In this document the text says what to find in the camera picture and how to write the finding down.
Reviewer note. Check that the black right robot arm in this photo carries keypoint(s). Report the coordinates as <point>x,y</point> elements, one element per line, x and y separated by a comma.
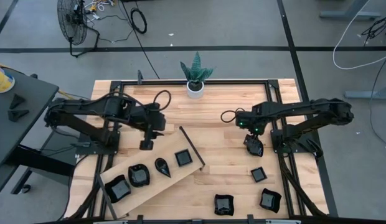
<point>305,107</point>

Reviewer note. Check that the wooden shelf with black legs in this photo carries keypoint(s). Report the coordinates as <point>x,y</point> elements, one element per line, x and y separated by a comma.
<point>140,194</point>

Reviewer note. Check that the yellow tape roll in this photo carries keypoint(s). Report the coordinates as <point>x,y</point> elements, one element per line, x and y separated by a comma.
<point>1,81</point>

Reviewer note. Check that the grey desk leg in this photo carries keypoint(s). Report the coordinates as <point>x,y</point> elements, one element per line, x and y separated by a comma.
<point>348,14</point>

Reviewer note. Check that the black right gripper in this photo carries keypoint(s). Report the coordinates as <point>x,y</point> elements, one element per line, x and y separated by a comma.
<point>255,119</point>

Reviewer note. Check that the wavy square black plate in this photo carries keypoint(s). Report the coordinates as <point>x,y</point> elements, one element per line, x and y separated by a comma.
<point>117,189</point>
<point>224,205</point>
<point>270,200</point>

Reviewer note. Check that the snake plant in white pot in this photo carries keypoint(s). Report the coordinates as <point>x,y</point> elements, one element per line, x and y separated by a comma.
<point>194,93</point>

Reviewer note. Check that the black controller box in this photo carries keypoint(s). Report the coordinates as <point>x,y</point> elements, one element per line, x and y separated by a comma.
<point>60,149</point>

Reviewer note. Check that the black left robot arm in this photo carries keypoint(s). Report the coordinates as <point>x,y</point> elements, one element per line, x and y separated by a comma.
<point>87,107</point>

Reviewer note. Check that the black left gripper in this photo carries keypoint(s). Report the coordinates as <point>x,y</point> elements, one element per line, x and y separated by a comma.
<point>149,119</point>

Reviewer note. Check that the black triangular spare part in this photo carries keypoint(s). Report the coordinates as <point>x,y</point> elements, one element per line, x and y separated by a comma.
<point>17,101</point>
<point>16,115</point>

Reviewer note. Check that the teardrop-shaped black plate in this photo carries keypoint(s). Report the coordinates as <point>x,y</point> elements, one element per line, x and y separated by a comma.
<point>162,167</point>

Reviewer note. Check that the black table clamp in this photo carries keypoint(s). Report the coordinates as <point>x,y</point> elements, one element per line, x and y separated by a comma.
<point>139,77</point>

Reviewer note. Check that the small square black plate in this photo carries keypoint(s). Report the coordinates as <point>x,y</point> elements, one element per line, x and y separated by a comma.
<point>259,174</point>
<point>183,157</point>

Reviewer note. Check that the leaf-shaped black plate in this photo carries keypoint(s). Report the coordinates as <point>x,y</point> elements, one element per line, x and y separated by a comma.
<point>255,150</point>
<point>138,175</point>

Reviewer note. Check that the black floor fan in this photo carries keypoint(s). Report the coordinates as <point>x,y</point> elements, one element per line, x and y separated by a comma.
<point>71,21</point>

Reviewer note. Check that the black side table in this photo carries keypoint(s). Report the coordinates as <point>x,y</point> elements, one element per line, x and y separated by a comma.
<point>3,130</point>

